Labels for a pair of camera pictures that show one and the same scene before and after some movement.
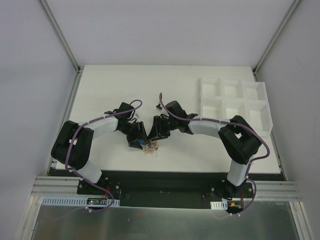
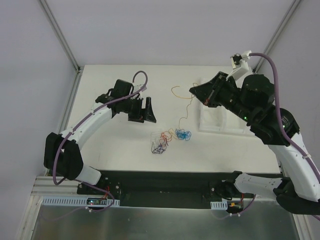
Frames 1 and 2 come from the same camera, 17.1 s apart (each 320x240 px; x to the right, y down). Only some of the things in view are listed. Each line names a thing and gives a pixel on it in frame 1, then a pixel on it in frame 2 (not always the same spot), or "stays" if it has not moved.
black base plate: [164, 189] stays
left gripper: [136, 132] to [137, 110]
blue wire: [141, 142] to [182, 135]
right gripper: [158, 128] to [215, 90]
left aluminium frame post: [60, 35] stays
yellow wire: [150, 147] to [171, 130]
